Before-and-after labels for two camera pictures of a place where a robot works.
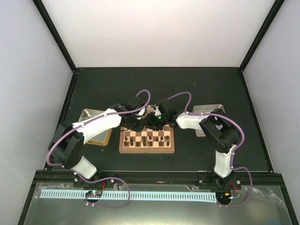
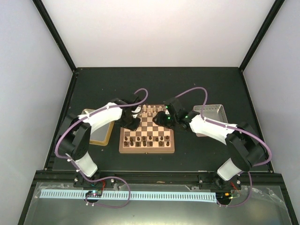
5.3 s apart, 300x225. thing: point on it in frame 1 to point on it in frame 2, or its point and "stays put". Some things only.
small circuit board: [94, 193] stays put
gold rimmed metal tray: [104, 140] stays put
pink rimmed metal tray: [205, 108] stays put
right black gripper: [150, 122] to [160, 121]
